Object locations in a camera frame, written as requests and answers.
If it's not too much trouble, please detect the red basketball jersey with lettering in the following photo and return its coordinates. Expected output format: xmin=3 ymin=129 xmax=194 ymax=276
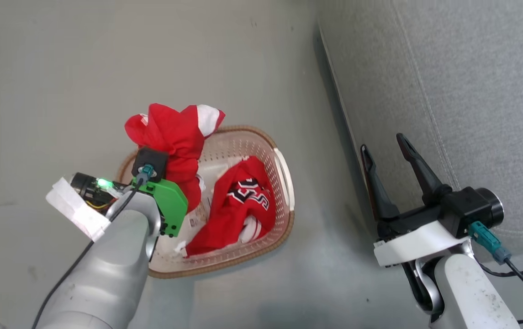
xmin=185 ymin=156 xmax=276 ymax=258

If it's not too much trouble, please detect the left teal cable connector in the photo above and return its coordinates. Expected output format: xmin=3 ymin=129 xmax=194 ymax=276
xmin=136 ymin=164 xmax=155 ymax=186

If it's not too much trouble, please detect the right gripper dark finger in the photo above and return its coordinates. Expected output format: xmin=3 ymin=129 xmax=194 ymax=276
xmin=396 ymin=133 xmax=453 ymax=207
xmin=360 ymin=144 xmax=400 ymax=223

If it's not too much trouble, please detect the white tape wad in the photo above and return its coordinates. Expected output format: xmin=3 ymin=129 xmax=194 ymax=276
xmin=45 ymin=177 xmax=112 ymax=242

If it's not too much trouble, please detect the teal cable connector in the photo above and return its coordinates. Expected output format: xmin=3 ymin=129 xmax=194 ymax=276
xmin=136 ymin=164 xmax=155 ymax=186
xmin=468 ymin=221 xmax=512 ymax=265

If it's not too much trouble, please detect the right teal cable connector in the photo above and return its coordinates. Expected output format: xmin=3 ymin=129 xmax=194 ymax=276
xmin=468 ymin=221 xmax=512 ymax=265

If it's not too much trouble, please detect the grey fabric sofa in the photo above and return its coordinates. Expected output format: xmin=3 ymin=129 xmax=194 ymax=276
xmin=318 ymin=0 xmax=523 ymax=256

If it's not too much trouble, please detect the left thin black cable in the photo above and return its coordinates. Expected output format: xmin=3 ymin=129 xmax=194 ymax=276
xmin=31 ymin=183 xmax=145 ymax=329

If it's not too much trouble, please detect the plain red garment white trim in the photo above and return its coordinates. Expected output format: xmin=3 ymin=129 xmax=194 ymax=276
xmin=124 ymin=103 xmax=226 ymax=213

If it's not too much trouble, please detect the basket label sticker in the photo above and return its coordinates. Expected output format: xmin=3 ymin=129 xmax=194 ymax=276
xmin=187 ymin=196 xmax=212 ymax=229

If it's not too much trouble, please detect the beige plastic laundry basket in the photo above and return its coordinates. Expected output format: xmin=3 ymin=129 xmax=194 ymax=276
xmin=116 ymin=125 xmax=295 ymax=279

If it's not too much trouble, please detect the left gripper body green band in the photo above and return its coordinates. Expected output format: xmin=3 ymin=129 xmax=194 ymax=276
xmin=132 ymin=178 xmax=189 ymax=238

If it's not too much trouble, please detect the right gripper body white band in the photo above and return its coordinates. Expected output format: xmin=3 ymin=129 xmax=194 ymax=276
xmin=373 ymin=205 xmax=472 ymax=267

